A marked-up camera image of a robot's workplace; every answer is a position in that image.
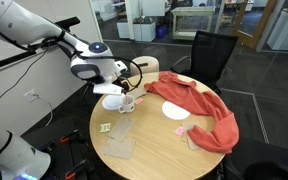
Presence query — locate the thin dark wall cable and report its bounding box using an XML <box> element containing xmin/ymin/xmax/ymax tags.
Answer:
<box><xmin>0</xmin><ymin>49</ymin><xmax>49</xmax><ymax>108</ymax></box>

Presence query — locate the white wall outlet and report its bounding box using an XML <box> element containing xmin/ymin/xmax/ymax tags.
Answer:
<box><xmin>23</xmin><ymin>89</ymin><xmax>39</xmax><ymax>104</ymax></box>

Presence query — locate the black metal bar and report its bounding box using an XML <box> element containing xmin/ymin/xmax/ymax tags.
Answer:
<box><xmin>0</xmin><ymin>49</ymin><xmax>49</xmax><ymax>80</ymax></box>

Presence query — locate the orange handled clamp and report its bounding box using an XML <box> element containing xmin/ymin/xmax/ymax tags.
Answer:
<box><xmin>59</xmin><ymin>129</ymin><xmax>81</xmax><ymax>144</ymax></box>
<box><xmin>64</xmin><ymin>158</ymin><xmax>89</xmax><ymax>180</ymax></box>

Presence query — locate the white power cable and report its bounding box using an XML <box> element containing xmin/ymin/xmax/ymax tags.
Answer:
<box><xmin>33</xmin><ymin>94</ymin><xmax>54</xmax><ymax>128</ymax></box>

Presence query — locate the orange red sweater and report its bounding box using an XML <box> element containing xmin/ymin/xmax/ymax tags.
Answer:
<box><xmin>143</xmin><ymin>70</ymin><xmax>240</xmax><ymax>154</ymax></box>

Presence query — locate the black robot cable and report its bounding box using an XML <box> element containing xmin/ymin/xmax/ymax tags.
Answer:
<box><xmin>0</xmin><ymin>18</ymin><xmax>144</xmax><ymax>94</ymax></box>

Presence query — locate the black round chair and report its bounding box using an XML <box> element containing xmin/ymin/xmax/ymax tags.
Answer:
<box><xmin>221</xmin><ymin>135</ymin><xmax>288</xmax><ymax>180</ymax></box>

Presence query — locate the black mesh office chair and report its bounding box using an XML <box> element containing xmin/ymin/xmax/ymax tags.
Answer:
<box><xmin>169</xmin><ymin>30</ymin><xmax>239</xmax><ymax>95</ymax></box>

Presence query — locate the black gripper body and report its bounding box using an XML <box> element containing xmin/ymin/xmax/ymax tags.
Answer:
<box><xmin>112</xmin><ymin>76</ymin><xmax>128</xmax><ymax>89</ymax></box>

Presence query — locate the wooden door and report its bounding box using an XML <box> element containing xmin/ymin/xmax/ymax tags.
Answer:
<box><xmin>231</xmin><ymin>0</ymin><xmax>279</xmax><ymax>51</ymax></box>

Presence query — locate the black camera on stand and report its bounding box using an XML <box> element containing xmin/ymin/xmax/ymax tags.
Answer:
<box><xmin>54</xmin><ymin>16</ymin><xmax>81</xmax><ymax>30</ymax></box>

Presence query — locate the yellow green tea packet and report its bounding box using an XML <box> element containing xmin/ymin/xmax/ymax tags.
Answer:
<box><xmin>99</xmin><ymin>122</ymin><xmax>112</xmax><ymax>134</ymax></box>

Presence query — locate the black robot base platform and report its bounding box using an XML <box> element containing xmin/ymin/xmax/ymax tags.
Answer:
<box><xmin>19</xmin><ymin>114</ymin><xmax>97</xmax><ymax>180</ymax></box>

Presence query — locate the white round plate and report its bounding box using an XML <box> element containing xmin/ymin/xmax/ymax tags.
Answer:
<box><xmin>161</xmin><ymin>100</ymin><xmax>191</xmax><ymax>121</ymax></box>
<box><xmin>101</xmin><ymin>94</ymin><xmax>124</xmax><ymax>111</ymax></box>

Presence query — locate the blue bin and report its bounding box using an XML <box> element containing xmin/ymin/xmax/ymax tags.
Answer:
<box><xmin>155</xmin><ymin>25</ymin><xmax>168</xmax><ymax>40</ymax></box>

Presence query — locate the beige utility cart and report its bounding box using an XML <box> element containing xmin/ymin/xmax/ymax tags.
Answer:
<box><xmin>170</xmin><ymin>6</ymin><xmax>216</xmax><ymax>42</ymax></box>

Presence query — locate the low white cabinet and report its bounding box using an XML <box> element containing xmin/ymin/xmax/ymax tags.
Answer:
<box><xmin>116</xmin><ymin>17</ymin><xmax>157</xmax><ymax>43</ymax></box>

